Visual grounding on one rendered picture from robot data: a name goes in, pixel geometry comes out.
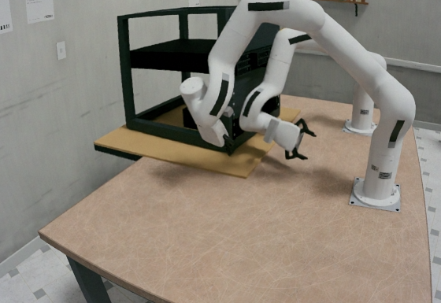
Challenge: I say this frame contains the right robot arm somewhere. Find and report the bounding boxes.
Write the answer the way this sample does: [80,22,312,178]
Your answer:
[239,28,376,143]

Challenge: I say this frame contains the black metal rack frame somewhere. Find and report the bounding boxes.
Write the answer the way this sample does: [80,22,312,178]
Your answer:
[117,6,280,150]

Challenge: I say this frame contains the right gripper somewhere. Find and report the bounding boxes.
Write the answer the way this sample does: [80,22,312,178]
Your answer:
[273,118,317,161]

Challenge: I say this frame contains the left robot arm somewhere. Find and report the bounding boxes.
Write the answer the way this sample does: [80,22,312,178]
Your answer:
[180,0,416,208]

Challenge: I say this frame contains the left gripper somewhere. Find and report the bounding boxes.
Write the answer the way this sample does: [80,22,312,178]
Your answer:
[197,119,235,156]

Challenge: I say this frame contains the tan flat board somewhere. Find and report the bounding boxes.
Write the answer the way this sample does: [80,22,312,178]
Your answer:
[94,104,301,179]

